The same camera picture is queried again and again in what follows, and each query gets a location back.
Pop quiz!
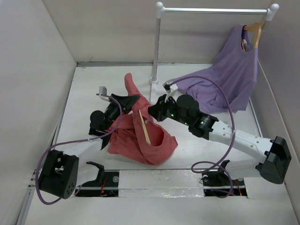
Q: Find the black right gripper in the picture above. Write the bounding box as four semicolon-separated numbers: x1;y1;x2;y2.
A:
145;94;191;126

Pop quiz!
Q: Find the light wooden hanger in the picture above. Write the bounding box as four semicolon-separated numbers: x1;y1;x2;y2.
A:
139;110;151;145

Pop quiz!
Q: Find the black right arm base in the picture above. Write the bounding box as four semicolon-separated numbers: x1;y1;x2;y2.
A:
199;160;248;198

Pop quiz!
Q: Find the purple t shirt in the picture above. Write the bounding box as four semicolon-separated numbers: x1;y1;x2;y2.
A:
175;24;258;114

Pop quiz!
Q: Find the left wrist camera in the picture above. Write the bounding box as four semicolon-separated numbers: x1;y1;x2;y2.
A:
96;86;109;98

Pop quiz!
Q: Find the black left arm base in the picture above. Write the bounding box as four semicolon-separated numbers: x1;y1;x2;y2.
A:
74;161;120;197

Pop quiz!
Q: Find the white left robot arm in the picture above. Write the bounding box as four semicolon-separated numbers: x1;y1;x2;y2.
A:
35;94;140;205

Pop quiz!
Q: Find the red t shirt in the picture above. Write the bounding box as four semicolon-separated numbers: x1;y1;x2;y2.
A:
108;73;178;165

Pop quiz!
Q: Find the white metal clothes rack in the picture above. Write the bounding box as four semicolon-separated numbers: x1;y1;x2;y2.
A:
150;2;279;104

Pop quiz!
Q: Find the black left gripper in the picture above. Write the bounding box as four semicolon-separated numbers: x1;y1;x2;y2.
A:
103;94;140;130

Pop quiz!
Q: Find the orange wooden hanger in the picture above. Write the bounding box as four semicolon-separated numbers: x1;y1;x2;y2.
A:
243;22;262;48

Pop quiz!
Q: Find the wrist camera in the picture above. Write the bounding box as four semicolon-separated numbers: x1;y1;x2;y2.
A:
163;80;178;103
96;86;109;98

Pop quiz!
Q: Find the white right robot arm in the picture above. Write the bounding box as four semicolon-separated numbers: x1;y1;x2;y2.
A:
148;95;292;184

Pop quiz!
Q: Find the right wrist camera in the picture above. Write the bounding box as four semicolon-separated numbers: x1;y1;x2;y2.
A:
163;80;178;103

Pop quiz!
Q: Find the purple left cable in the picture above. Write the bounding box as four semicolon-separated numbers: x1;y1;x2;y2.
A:
34;94;123;206

